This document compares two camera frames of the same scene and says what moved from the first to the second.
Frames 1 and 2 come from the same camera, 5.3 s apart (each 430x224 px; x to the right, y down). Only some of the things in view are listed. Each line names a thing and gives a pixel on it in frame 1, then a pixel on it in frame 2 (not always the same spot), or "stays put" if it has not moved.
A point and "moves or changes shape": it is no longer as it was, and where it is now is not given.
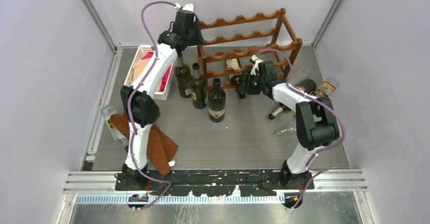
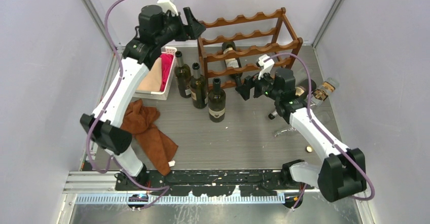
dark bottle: x=217 y=102 stays put
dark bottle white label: x=235 y=79 moves or changes shape
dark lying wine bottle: x=308 y=85 stays put
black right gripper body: x=251 y=84 stays put
